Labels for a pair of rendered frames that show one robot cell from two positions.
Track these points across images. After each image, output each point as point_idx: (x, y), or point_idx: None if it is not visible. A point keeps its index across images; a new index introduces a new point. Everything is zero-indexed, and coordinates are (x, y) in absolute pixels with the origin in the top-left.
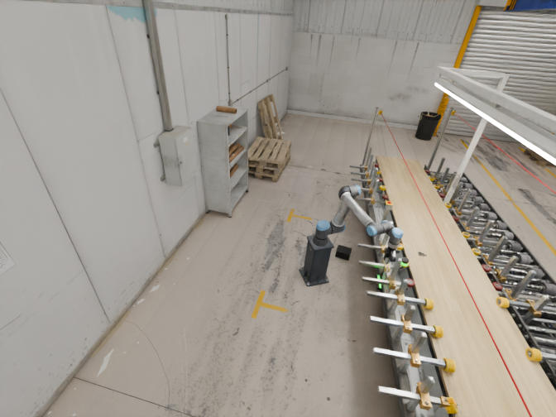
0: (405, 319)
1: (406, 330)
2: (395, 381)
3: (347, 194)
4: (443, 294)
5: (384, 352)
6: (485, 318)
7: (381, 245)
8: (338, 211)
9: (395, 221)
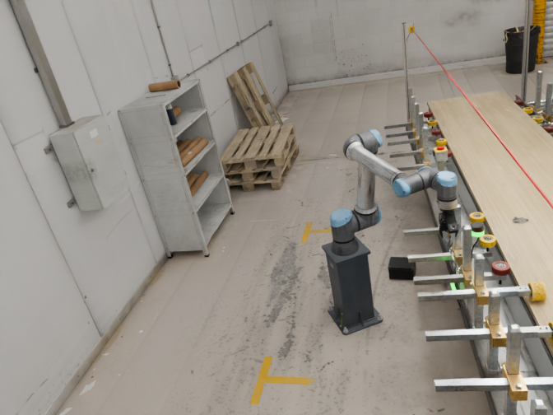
0: (490, 323)
1: (496, 341)
2: None
3: (355, 145)
4: None
5: (454, 384)
6: None
7: None
8: (358, 185)
9: (467, 183)
